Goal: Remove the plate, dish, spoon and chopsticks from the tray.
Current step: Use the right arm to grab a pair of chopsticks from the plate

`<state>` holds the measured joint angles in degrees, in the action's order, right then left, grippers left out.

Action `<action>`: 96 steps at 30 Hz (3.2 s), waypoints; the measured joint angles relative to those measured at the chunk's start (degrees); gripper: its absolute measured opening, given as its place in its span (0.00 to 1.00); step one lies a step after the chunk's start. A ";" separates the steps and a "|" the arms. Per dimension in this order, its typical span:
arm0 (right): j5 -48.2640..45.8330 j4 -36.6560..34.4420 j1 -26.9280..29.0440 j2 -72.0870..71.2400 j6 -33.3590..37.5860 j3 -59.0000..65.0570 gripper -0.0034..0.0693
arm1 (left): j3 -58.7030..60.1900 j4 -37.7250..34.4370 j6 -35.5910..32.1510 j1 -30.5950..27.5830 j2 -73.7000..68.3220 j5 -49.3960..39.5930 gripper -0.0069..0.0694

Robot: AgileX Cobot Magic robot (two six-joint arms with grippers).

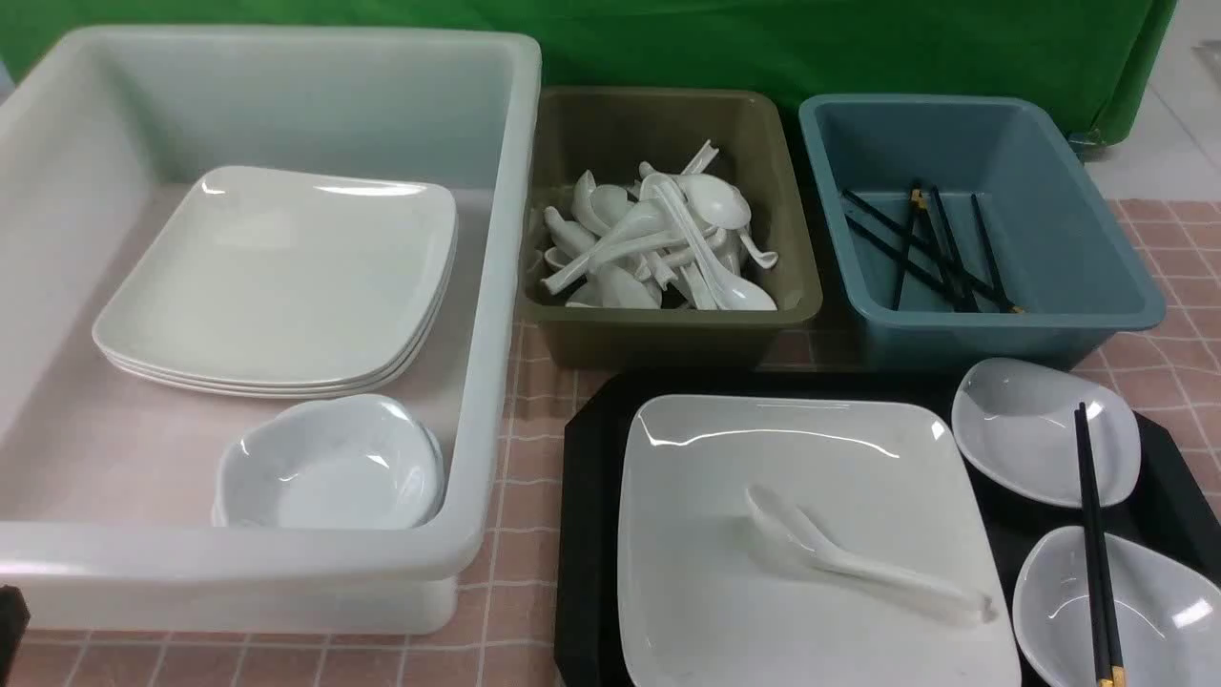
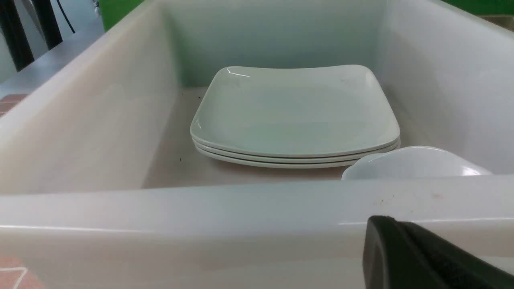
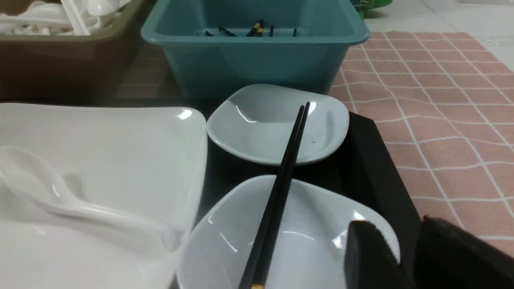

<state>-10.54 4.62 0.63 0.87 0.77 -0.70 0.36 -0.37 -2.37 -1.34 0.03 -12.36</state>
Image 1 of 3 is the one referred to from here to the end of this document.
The white square rice plate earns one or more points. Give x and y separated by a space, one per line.
705 598

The long white spoon in bin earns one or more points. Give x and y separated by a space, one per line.
728 290

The olive green plastic bin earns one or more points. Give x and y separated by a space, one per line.
607 132

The white bowl in tub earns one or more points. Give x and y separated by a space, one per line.
361 462

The pink checkered tablecloth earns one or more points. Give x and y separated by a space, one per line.
501 634

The blue plastic bin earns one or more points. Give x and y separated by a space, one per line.
919 158

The white ceramic soup spoon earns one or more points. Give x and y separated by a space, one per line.
793 534

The large white plastic tub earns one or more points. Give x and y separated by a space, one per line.
109 479

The white small dish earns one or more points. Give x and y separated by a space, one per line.
1167 614
1014 422

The white spoon in olive bin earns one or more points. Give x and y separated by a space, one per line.
710 198

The green backdrop cloth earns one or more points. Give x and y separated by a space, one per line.
1084 62

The top stacked white square plate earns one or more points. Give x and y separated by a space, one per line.
270 277

